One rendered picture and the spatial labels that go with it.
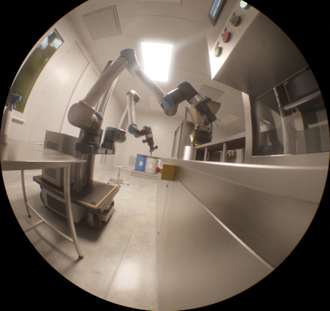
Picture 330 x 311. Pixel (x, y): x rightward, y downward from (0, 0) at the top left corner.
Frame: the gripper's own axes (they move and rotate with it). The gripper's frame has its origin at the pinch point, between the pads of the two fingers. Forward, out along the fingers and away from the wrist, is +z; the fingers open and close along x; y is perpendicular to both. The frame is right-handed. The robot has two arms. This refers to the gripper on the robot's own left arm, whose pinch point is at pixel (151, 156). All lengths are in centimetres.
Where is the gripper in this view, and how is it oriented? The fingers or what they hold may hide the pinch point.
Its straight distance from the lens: 125.5
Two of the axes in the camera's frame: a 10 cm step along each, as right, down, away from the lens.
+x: -0.1, 2.2, 9.8
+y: 9.7, -2.5, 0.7
